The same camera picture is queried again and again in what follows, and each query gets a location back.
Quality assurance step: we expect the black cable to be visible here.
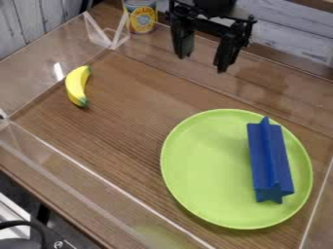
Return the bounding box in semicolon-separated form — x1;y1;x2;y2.
0;220;48;249

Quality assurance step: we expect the green round plate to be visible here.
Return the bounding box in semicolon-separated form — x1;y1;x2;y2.
160;109;313;230

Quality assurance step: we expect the blue star-shaped block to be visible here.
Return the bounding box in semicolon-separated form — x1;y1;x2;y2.
247;117;295;204

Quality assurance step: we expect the yellow and blue can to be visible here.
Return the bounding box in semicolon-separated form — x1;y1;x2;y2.
123;0;157;34

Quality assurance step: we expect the yellow toy banana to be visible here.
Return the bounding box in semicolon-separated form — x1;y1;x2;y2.
65;65;91;108

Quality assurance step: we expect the clear acrylic tray wall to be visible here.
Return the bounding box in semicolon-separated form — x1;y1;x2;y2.
0;7;333;249

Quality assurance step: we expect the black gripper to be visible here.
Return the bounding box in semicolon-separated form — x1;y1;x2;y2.
167;0;258;73

